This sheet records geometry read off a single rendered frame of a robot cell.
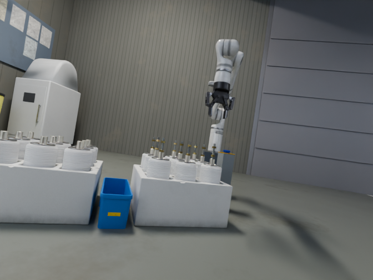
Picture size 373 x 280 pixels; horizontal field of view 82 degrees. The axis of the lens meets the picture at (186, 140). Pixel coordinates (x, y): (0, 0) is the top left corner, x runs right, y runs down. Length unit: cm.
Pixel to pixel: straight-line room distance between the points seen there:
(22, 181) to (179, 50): 359
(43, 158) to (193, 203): 57
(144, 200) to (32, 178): 37
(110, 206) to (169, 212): 22
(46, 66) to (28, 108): 67
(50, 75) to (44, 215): 305
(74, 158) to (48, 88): 282
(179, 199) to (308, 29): 381
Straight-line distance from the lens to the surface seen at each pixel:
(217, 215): 96
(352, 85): 422
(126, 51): 443
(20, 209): 89
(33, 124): 368
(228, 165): 120
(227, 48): 105
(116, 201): 81
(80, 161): 85
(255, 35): 416
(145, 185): 83
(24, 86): 389
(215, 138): 153
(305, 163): 382
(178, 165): 90
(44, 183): 85
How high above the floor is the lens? 32
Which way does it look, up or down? 1 degrees up
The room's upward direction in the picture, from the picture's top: 8 degrees clockwise
